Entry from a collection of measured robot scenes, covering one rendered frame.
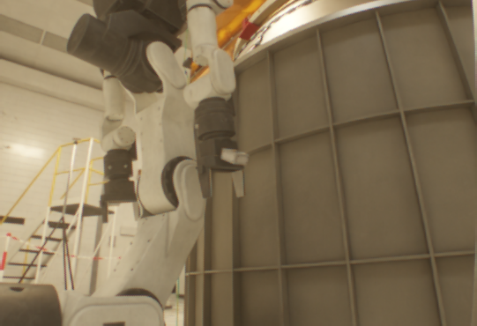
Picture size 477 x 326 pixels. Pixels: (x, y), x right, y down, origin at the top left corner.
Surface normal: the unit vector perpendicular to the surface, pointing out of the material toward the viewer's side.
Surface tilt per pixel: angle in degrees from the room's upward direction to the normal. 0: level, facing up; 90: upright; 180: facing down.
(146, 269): 90
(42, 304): 58
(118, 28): 90
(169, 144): 90
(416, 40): 90
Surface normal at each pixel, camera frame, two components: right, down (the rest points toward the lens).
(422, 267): -0.36, -0.35
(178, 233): 0.70, 0.15
